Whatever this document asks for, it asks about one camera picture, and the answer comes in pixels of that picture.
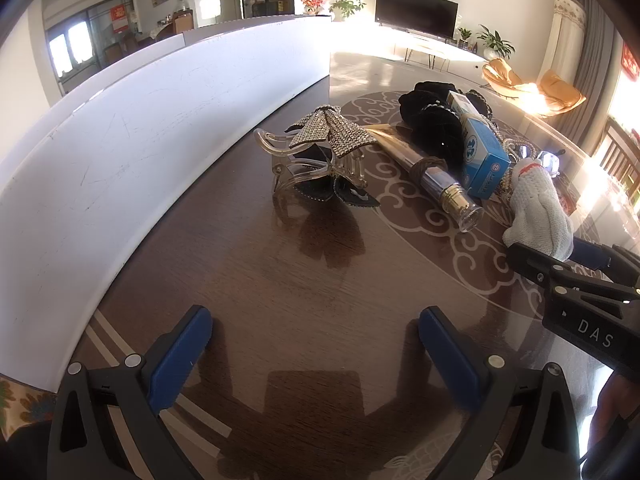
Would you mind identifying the white knitted glove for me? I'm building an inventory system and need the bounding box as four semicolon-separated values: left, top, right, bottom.
502;157;574;261

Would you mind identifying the blue white carton box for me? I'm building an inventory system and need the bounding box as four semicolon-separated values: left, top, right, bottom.
447;91;510;200

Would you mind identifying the rhinestone bow hair claw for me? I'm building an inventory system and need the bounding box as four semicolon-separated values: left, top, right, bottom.
254;104;380;208

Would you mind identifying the person's right hand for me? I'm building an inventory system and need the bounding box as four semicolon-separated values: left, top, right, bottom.
587;372;639;468

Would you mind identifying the floral cushion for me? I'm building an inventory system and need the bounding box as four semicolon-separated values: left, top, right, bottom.
0;376;56;440

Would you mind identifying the gold cosmetic tube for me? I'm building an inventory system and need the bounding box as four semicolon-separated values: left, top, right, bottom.
366;124;483;232

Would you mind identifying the pearl hair claw clip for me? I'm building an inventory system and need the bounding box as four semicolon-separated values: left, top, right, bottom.
495;129;539;166

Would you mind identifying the wooden dining chair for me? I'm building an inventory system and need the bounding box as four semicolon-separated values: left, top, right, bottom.
593;117;639;184

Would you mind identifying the black velvet scrunchie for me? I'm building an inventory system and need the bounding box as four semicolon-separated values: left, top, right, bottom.
408;104;464;172

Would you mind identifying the orange lounge chair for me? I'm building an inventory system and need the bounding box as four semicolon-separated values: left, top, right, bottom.
483;58;586;118

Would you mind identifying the black velvet pouch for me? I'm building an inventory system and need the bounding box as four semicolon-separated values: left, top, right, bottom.
398;81;492;124

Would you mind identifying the white floor air conditioner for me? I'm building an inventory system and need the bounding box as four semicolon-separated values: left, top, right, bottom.
538;0;587;84

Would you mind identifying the green potted plant right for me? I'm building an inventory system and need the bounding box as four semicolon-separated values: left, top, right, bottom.
477;24;516;60

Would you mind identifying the green potted plant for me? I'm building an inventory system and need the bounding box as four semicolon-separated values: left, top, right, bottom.
477;24;516;60
330;0;366;22

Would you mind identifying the grey curtain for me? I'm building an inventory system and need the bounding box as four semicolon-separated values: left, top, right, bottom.
554;0;623;155

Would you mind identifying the white tv console table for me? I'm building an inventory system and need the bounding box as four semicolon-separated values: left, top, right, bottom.
390;29;488;70

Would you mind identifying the white cardboard storage box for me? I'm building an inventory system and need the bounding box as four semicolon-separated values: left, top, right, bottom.
1;16;331;391

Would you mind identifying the black flat television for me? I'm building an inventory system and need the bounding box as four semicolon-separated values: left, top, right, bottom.
374;0;458;39

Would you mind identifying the green potted plant left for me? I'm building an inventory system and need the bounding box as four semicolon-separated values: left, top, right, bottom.
330;0;366;22

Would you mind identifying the red flower pot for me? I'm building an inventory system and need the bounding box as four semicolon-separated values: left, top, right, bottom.
300;0;326;15

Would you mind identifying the brown hair tie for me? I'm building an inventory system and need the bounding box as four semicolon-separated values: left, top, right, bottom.
408;155;449;181

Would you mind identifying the red wall decoration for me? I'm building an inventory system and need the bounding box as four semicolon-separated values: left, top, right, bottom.
620;42;640;81

